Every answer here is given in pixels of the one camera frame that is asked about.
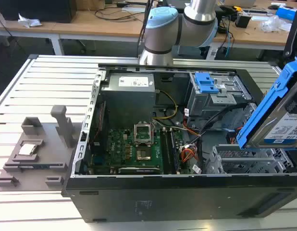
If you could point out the hard disk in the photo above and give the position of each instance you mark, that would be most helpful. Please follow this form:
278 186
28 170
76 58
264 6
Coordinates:
280 120

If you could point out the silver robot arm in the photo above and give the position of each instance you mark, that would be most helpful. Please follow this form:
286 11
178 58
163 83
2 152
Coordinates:
160 31

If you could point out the metal disk bay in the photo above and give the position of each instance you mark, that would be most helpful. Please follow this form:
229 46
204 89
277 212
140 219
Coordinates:
235 163

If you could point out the black RAM slot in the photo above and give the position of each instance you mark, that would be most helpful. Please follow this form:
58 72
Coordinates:
176 149
173 149
168 150
164 150

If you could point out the blue cardboard box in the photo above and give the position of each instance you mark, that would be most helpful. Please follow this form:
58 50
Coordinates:
286 16

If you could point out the clear plastic bag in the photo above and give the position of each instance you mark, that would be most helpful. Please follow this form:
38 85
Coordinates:
272 24

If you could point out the wooden desk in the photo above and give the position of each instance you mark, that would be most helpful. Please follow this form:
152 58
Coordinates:
90 26
254 36

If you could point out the small black box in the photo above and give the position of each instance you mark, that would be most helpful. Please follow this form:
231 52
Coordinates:
242 20

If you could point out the blue plastic drive latch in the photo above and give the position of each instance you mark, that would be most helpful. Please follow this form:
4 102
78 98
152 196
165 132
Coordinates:
206 83

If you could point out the grey metal drive cage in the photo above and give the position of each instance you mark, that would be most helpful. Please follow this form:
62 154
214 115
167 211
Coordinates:
211 106

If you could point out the grey power supply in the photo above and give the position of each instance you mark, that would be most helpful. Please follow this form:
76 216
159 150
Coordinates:
129 103

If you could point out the CPU socket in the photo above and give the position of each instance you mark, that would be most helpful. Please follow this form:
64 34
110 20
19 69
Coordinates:
143 155

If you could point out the green motherboard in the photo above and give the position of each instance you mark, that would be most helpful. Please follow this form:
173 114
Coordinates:
119 149

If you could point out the black PC case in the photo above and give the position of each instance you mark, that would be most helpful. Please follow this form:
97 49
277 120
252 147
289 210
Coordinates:
163 204

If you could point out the black computer box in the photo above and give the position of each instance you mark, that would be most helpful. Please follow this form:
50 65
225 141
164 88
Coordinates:
38 10

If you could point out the crumpled white paper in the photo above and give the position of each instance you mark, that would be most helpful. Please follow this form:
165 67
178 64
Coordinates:
29 21

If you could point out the grey parts rack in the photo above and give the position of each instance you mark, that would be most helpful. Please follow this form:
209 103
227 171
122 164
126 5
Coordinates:
52 154

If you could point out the dark RAM stick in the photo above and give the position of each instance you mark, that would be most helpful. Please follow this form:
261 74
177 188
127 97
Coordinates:
40 166

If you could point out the silver CPU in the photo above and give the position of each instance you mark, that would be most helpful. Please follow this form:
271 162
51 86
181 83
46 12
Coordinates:
26 149

